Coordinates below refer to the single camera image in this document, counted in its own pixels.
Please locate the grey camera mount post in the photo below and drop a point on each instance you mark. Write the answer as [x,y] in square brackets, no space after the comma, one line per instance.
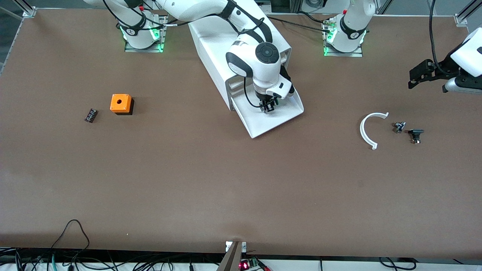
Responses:
[231,259]

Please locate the dark cylindrical capacitor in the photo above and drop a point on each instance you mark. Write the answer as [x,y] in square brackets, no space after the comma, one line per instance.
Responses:
[91,115]

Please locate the white metal mount bracket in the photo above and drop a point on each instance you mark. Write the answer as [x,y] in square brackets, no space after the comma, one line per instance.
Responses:
[227,246]

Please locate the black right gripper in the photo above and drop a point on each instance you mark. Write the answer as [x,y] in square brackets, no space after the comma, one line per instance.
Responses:
[267,104]

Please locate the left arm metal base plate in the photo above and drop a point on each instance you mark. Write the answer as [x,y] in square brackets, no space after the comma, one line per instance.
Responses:
[344,54]

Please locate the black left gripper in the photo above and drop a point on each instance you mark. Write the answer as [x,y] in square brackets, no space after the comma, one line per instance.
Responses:
[445,67]

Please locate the small black switch part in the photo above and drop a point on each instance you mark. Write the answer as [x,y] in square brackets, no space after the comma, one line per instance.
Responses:
[415,132]

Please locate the small grey metal part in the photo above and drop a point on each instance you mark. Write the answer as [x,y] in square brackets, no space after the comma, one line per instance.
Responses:
[399,127]

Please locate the orange button enclosure box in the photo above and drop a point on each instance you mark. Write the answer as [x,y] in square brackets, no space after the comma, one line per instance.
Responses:
[119,102]

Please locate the white curved plastic arc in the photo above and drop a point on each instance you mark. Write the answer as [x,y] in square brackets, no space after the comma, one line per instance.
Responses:
[362,131]

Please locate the white drawer cabinet housing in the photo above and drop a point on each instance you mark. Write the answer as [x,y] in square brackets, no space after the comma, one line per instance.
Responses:
[211,56]

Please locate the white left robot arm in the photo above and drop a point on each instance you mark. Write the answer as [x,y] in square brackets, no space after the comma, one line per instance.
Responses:
[352,22]

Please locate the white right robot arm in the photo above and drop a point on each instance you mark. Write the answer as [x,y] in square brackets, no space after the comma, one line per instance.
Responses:
[263,64]

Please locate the circuit board with red light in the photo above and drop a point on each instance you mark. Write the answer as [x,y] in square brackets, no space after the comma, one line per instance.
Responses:
[246,265]

